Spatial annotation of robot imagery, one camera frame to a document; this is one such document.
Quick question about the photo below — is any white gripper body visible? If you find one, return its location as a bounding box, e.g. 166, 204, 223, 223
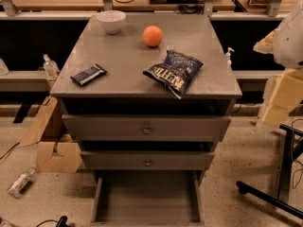
257, 69, 303, 128

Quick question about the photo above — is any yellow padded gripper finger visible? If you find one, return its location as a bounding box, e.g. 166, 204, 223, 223
253, 29, 277, 54

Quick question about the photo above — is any grey bottom drawer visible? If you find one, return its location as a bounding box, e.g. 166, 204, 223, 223
90, 170, 205, 227

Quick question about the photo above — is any grey drawer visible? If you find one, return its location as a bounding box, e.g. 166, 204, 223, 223
80, 150, 214, 170
62, 114, 230, 142
90, 170, 205, 227

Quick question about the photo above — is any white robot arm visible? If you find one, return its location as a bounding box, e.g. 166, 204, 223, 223
253, 1, 303, 127

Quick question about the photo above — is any grey drawer cabinet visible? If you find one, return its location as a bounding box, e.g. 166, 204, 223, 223
49, 12, 243, 227

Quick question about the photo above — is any grey middle drawer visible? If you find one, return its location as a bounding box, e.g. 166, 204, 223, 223
80, 150, 214, 170

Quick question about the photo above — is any grey top drawer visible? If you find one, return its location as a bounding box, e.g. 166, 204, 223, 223
62, 114, 230, 142

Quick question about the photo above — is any white pump bottle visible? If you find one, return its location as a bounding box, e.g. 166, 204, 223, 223
225, 47, 235, 66

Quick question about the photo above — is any black chair base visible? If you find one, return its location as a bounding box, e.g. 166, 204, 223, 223
236, 124, 303, 219

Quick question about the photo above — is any blue kettle chips bag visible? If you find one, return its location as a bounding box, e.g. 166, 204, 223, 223
143, 50, 204, 99

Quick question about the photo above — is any orange fruit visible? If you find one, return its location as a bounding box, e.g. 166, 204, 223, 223
143, 26, 163, 47

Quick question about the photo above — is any white bowl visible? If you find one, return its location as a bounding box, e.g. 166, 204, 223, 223
97, 10, 126, 34

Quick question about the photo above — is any dark blue snack bar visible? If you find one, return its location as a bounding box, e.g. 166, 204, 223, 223
70, 63, 107, 87

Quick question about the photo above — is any clear bottle on ledge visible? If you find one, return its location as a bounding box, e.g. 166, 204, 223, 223
44, 54, 60, 79

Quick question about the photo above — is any brown cardboard box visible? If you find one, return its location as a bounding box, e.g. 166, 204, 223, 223
20, 96, 82, 173

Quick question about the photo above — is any black object bottom left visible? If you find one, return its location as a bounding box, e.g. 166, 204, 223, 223
35, 216, 69, 227

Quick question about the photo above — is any plastic bottle on floor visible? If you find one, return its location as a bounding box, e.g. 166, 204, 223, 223
8, 166, 36, 199

